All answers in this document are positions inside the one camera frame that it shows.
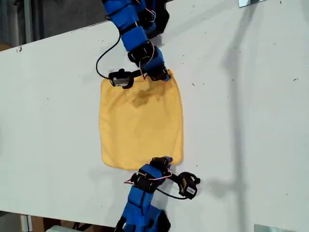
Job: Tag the yellow square towel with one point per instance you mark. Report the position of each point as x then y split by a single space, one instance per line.
140 125

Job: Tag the black camera stalk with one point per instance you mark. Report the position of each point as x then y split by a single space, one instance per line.
138 72
175 178

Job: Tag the white container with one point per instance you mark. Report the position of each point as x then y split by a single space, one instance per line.
58 229

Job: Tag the grey metal post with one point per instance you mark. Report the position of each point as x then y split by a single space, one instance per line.
27 24

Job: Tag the black camera box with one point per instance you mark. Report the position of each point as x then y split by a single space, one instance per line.
187 187
120 79

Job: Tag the grey metal table leg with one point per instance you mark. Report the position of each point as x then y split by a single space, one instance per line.
25 223

